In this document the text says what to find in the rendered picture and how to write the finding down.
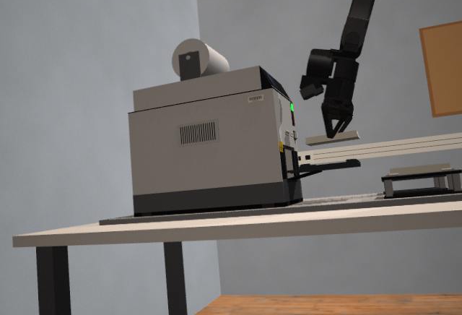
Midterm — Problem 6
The white cylinder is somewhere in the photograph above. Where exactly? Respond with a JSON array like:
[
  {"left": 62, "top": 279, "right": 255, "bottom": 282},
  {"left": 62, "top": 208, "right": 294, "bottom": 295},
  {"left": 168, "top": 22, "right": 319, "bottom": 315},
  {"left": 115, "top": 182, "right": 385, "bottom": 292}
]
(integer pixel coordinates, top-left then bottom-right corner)
[{"left": 172, "top": 38, "right": 230, "bottom": 77}]

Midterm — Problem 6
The beige well plate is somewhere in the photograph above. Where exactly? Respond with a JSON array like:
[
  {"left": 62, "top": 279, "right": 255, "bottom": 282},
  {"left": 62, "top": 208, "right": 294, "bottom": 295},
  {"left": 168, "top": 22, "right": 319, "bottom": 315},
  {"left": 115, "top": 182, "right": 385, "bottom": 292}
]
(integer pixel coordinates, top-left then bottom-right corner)
[
  {"left": 389, "top": 163, "right": 451, "bottom": 175},
  {"left": 305, "top": 130, "right": 360, "bottom": 146}
]

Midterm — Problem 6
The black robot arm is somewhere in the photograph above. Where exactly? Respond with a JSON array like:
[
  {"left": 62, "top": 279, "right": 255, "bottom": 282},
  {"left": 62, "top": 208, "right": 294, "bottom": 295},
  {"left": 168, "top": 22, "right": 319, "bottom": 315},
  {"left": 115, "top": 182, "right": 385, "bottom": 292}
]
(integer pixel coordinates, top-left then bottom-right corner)
[{"left": 300, "top": 0, "right": 375, "bottom": 100}]

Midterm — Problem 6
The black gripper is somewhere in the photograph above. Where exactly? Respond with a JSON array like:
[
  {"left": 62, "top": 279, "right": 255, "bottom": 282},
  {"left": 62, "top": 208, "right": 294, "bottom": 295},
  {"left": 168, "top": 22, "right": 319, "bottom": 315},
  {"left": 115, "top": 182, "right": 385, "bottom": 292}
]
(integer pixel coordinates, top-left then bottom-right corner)
[{"left": 321, "top": 79, "right": 355, "bottom": 139}]

